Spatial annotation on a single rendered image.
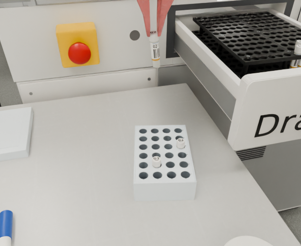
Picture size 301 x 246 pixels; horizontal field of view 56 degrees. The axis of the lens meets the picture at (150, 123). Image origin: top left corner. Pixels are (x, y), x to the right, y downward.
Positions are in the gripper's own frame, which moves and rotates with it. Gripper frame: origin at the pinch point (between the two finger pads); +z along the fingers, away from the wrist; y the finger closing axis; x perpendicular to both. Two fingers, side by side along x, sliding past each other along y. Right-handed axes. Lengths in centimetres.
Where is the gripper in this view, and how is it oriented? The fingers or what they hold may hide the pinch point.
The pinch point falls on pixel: (153, 28)
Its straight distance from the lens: 36.9
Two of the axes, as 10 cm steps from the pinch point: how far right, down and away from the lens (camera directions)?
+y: -10.0, 0.5, -0.6
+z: 0.0, 7.8, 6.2
